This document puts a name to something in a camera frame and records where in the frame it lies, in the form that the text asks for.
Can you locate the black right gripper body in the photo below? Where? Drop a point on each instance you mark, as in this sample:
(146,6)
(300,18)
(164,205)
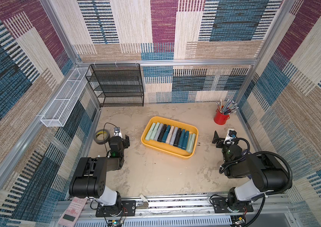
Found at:
(221,140)

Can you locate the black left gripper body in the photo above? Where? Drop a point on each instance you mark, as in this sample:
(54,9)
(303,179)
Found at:
(125,144)

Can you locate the yellow plastic storage tray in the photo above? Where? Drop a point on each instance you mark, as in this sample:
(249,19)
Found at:
(166,148)

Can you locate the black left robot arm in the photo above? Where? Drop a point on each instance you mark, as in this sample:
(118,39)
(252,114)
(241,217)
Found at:
(89,178)

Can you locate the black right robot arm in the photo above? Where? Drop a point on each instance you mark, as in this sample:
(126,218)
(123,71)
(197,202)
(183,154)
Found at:
(268,174)

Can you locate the black yellow tape roll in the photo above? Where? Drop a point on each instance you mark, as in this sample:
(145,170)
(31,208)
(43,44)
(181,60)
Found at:
(101,136)

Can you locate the red pen holder cup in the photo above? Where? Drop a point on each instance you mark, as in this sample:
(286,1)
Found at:
(220,118)

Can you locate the pink calculator device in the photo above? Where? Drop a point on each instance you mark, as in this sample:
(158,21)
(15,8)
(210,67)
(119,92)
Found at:
(72,213)

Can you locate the black wire mesh shelf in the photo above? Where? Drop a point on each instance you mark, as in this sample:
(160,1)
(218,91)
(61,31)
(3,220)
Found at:
(117,85)

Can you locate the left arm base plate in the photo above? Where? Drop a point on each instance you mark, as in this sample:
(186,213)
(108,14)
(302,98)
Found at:
(120,209)

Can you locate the white wire mesh basket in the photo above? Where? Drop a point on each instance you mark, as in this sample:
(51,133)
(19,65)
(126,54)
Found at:
(62,106)

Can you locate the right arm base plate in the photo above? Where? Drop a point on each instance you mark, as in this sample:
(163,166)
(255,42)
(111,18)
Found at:
(222,205)

